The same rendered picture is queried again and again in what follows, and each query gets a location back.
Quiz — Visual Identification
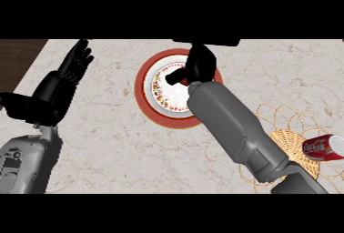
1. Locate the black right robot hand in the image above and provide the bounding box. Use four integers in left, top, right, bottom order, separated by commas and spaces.
163, 43, 217, 86

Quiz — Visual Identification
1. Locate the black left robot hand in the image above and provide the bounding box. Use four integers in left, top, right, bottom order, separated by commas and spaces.
0, 38, 96, 127

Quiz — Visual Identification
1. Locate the red rimmed white plate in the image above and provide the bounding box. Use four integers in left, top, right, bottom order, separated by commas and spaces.
132, 47, 224, 130

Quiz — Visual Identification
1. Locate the black appliance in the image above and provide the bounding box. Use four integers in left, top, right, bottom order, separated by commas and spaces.
171, 38, 242, 47

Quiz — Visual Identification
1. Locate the red soda can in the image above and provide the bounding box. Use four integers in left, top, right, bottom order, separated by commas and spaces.
301, 134, 344, 162

